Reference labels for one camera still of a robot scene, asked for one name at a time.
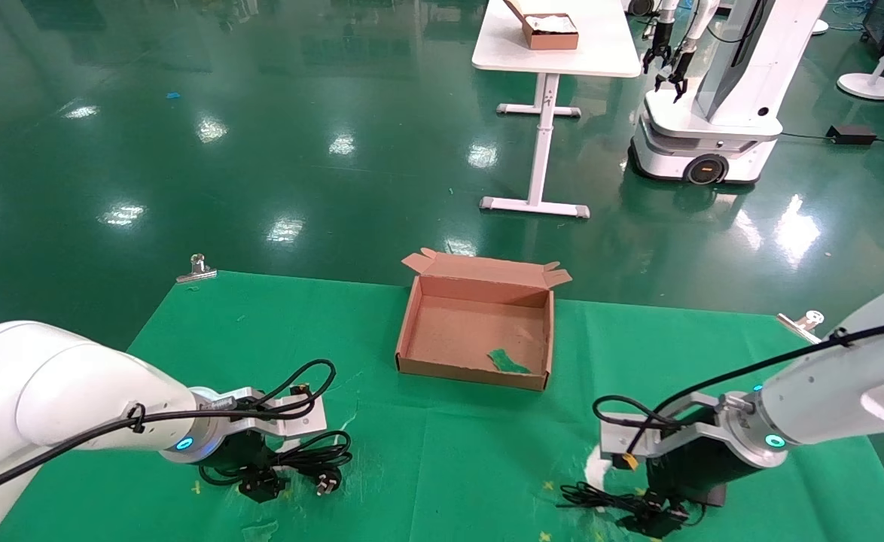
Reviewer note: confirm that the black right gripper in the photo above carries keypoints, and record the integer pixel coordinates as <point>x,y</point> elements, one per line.
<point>690,470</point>

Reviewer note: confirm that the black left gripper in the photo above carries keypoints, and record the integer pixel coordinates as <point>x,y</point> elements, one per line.
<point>250,455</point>

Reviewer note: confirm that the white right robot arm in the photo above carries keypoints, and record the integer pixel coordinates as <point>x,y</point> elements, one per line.
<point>826,399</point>

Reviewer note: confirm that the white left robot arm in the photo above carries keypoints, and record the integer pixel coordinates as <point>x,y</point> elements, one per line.
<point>50,391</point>

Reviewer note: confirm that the open brown cardboard box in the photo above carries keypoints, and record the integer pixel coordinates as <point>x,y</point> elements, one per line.
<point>464,331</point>

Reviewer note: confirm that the small brown cardboard box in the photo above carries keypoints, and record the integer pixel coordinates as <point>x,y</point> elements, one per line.
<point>551,41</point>

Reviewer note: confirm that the green table cloth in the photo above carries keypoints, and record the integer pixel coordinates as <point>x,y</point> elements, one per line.
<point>449,467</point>

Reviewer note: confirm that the green cloth scrap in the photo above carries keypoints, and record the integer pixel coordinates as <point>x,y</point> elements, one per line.
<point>506,363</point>

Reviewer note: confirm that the metal table clip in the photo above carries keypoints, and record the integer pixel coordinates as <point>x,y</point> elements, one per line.
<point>197,272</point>
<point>797,326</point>

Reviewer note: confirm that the white wheeled background robot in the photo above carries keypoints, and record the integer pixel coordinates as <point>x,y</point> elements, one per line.
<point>713,128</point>

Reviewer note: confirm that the black power adapter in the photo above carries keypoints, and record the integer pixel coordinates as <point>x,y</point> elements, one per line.
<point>851,135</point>

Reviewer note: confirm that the white table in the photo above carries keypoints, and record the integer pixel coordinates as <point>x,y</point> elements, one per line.
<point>600,53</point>

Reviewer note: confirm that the white floor stand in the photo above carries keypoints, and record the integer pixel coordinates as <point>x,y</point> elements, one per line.
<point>870,86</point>

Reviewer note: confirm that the white filling material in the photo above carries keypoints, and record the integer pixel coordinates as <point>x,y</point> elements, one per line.
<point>551,22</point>

